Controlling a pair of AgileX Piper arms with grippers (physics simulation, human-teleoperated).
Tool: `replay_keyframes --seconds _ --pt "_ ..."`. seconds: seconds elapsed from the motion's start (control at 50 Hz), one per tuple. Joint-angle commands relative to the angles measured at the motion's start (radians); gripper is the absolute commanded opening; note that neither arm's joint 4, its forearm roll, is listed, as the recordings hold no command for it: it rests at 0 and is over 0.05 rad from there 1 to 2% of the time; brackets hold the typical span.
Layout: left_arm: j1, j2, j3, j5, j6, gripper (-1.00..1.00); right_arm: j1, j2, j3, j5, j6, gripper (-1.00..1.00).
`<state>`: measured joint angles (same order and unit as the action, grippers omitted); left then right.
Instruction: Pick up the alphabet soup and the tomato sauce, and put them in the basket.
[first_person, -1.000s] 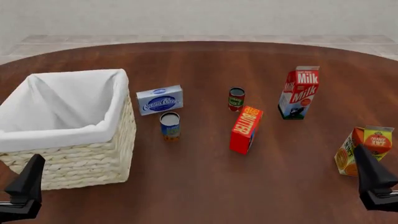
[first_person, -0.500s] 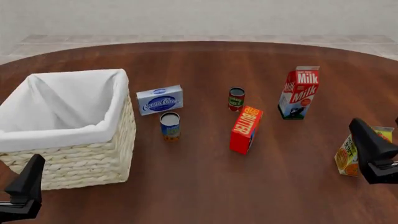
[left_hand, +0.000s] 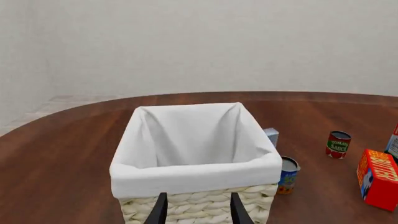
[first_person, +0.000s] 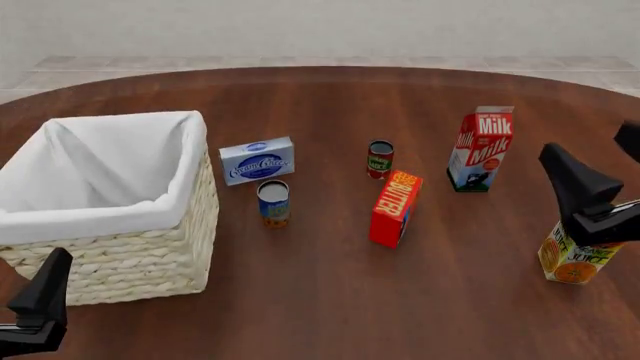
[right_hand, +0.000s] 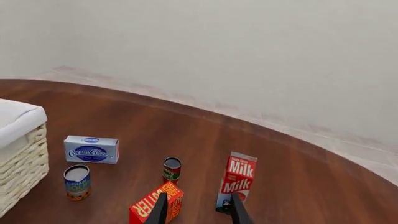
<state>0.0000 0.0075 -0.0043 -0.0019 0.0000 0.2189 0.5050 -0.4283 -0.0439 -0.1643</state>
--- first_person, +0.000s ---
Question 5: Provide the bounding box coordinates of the red and white milk carton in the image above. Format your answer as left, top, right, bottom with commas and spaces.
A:
445, 105, 516, 194

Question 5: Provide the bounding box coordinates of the red and green sauce can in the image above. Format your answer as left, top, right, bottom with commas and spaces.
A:
366, 139, 396, 181

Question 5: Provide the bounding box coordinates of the red butter box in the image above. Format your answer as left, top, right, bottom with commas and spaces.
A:
368, 168, 425, 250

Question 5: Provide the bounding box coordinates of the blue and yellow soup can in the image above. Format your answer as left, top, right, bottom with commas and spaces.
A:
256, 179, 292, 231

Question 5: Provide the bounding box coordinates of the wicker basket with white lining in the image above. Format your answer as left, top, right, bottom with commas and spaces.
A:
0, 109, 221, 307

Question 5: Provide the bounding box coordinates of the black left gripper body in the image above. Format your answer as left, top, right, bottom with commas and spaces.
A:
0, 317, 69, 354

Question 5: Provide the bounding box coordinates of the blue cream cheese box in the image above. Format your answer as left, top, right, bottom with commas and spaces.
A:
218, 136, 296, 187

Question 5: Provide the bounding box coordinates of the orange juice carton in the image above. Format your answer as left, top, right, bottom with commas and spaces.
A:
537, 219, 626, 287

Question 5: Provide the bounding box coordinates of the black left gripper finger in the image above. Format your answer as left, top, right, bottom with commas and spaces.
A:
6, 246, 75, 328

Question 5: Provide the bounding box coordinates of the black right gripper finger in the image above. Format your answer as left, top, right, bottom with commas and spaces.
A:
613, 119, 640, 164
537, 141, 626, 223

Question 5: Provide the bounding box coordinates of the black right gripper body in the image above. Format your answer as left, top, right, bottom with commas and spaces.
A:
571, 199, 640, 246

